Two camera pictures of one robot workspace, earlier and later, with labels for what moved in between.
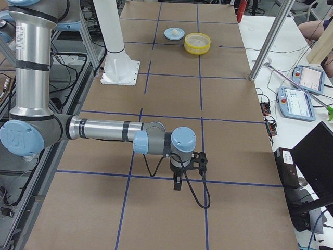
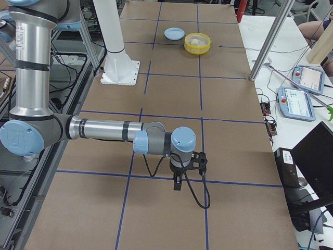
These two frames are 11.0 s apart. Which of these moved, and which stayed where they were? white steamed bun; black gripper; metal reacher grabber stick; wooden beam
Moved: white steamed bun
Stayed: black gripper; metal reacher grabber stick; wooden beam
